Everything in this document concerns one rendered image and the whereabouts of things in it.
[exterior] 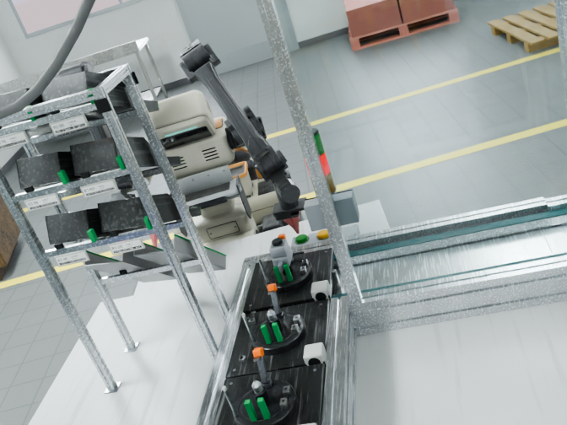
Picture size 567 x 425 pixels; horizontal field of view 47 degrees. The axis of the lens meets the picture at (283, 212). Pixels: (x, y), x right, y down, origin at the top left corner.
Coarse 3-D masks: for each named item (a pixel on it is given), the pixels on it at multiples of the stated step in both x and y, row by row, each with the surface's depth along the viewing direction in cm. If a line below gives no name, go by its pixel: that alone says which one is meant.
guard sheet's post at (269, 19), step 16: (256, 0) 132; (272, 0) 134; (272, 16) 133; (272, 32) 135; (272, 48) 136; (288, 64) 138; (288, 80) 140; (288, 96) 141; (304, 112) 142; (304, 128) 144; (304, 144) 146; (320, 160) 148; (320, 176) 149; (320, 192) 151; (336, 224) 155; (336, 240) 157; (336, 256) 159; (352, 272) 161; (352, 288) 163
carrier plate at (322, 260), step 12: (312, 252) 192; (324, 252) 190; (264, 264) 194; (312, 264) 186; (324, 264) 184; (252, 276) 190; (324, 276) 179; (252, 288) 184; (264, 288) 182; (300, 288) 177; (252, 300) 179; (264, 300) 177; (288, 300) 173; (300, 300) 172; (312, 300) 171
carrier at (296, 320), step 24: (264, 312) 172; (288, 312) 165; (312, 312) 165; (240, 336) 165; (264, 336) 155; (288, 336) 156; (312, 336) 157; (264, 360) 154; (288, 360) 152; (312, 360) 148
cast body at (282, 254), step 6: (276, 240) 178; (282, 240) 178; (270, 246) 178; (276, 246) 177; (282, 246) 176; (288, 246) 180; (270, 252) 177; (276, 252) 177; (282, 252) 176; (288, 252) 179; (276, 258) 177; (282, 258) 177; (288, 258) 177; (276, 264) 178; (282, 264) 177; (288, 264) 177; (282, 270) 176
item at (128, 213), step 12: (108, 204) 162; (120, 204) 161; (132, 204) 159; (156, 204) 164; (168, 204) 169; (108, 216) 162; (120, 216) 161; (132, 216) 160; (144, 216) 159; (168, 216) 168; (180, 216) 174; (192, 216) 180; (108, 228) 163; (120, 228) 161; (132, 228) 160
